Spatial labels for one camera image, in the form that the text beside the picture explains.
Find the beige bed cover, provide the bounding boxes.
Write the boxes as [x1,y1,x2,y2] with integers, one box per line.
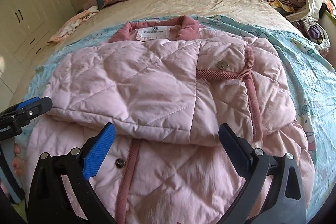
[5,0,298,106]

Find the light blue cartoon bedsheet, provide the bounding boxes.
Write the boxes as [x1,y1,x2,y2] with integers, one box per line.
[15,14,336,214]

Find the pink quilted jacket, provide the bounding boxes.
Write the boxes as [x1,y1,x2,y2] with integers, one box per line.
[24,15,316,224]

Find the cream wardrobe with handles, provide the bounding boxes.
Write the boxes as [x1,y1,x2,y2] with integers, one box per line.
[0,0,77,109]

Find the left hand painted nails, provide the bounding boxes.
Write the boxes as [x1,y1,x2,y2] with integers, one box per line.
[12,143,26,177]

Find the peach floral cloth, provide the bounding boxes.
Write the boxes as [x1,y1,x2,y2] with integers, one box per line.
[47,6,99,45]

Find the basket with purple clothes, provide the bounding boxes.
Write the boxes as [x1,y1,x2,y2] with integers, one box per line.
[293,19,331,52]

